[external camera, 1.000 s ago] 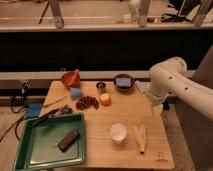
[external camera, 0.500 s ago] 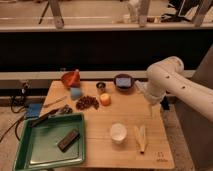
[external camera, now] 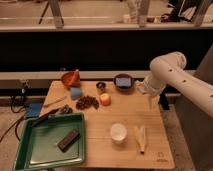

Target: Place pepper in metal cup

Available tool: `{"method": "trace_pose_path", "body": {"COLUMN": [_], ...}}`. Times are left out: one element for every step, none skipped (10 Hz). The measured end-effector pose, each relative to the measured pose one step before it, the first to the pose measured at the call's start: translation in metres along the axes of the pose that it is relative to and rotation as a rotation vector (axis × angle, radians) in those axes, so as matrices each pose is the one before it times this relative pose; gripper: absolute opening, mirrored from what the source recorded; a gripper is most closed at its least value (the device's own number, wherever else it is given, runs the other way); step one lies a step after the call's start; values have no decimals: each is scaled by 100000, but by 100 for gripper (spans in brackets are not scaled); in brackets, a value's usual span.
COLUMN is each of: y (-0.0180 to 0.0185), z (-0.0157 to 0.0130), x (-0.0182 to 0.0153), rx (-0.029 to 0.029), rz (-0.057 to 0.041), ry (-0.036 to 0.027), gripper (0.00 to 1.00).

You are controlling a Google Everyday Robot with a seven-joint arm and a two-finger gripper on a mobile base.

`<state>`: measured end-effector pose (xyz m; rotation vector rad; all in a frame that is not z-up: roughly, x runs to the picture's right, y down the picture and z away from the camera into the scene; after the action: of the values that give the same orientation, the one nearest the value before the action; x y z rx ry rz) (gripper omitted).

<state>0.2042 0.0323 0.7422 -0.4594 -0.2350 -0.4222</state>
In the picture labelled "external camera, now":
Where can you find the grey folded cloth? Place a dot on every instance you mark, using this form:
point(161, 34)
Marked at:
point(140, 87)

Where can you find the dark bowl with blue cloth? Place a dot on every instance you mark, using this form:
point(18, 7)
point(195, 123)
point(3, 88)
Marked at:
point(123, 82)

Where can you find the orange yellow pepper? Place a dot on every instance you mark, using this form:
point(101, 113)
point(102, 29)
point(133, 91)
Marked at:
point(105, 99)

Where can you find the red orange bowl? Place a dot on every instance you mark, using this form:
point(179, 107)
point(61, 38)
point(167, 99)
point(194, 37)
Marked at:
point(71, 79)

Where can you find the pile of brown nuts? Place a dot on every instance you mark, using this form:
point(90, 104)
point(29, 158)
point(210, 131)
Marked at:
point(86, 102)

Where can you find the green plastic tray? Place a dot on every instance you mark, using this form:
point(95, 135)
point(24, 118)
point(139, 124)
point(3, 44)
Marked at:
point(38, 146)

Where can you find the black handled tool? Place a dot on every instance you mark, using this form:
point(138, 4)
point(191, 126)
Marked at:
point(62, 110)

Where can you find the yellowish white gripper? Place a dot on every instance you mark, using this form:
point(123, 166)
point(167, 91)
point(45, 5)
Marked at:
point(153, 101)

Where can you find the yellow corn cob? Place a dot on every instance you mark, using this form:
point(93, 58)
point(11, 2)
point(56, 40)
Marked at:
point(140, 136)

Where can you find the wooden stick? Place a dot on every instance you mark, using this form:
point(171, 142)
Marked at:
point(54, 102)

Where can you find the blue sponge block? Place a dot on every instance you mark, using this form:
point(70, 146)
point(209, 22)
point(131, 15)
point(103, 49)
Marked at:
point(75, 93)

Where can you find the blue box on floor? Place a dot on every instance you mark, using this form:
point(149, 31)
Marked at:
point(33, 110)

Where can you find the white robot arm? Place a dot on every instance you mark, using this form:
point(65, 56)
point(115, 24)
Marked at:
point(169, 70)

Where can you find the small metal cup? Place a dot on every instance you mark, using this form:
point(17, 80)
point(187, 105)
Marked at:
point(101, 87)

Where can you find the dark brown rectangular block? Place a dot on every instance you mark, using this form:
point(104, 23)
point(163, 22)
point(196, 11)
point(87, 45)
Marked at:
point(69, 139)

